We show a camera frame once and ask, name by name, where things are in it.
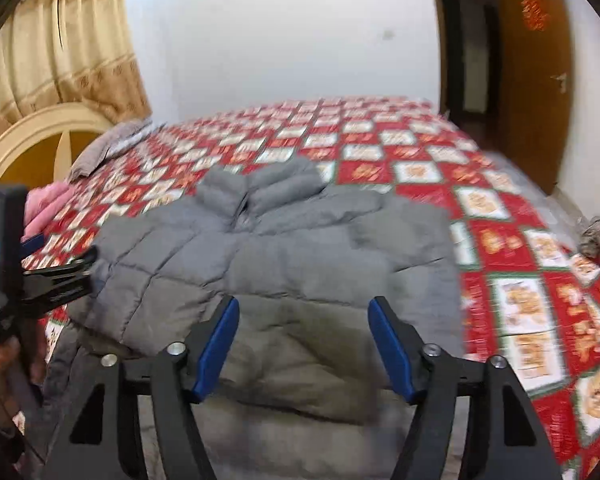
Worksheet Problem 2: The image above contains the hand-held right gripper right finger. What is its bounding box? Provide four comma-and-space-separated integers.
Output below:
367, 296, 566, 480

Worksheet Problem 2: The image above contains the cream wooden headboard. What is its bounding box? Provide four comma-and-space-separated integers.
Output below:
0, 102, 115, 192

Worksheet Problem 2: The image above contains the light patterned pillow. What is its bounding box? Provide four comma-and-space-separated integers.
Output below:
107, 120, 154, 153

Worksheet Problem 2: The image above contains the brown wooden door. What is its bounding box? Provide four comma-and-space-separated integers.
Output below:
496, 0, 579, 196

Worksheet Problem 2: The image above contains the pink folded blanket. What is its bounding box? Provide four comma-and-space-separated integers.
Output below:
21, 181, 74, 243

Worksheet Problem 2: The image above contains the person's left hand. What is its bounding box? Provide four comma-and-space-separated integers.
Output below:
0, 336, 47, 432

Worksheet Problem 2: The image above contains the dark wooden door frame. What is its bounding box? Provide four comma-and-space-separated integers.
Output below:
427, 0, 502, 122

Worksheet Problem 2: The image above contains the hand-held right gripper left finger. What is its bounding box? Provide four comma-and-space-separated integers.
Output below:
40, 295, 241, 480

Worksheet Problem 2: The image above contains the beige patterned curtain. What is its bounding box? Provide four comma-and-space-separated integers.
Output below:
0, 0, 153, 142

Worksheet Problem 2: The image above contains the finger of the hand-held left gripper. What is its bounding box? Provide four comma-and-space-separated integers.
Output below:
23, 245, 101, 312

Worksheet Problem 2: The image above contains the red printed checkered blanket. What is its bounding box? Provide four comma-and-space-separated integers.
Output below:
20, 96, 600, 480

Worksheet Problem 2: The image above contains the grey puffer jacket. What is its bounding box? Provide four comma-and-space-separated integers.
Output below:
40, 157, 465, 480

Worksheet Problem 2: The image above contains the grey pillow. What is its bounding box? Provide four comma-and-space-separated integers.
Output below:
69, 120, 153, 182

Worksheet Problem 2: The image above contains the red door decoration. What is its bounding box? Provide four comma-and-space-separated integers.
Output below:
520, 0, 551, 32

